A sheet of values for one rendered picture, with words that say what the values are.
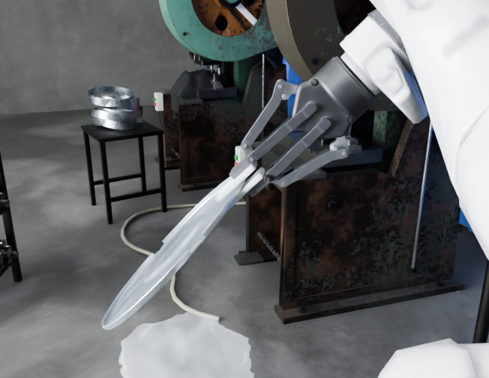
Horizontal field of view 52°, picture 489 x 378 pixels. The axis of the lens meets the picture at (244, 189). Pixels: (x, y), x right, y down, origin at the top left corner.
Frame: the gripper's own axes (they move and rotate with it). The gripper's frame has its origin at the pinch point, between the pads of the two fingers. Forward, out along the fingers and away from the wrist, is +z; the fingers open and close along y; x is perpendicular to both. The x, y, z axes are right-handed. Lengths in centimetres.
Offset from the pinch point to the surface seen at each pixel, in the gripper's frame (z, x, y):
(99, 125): 117, -232, 52
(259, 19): 7, -282, 29
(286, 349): 70, -103, -77
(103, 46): 192, -566, 160
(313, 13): -21, -105, 8
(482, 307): 1, -83, -95
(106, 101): 97, -218, 56
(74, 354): 128, -89, -19
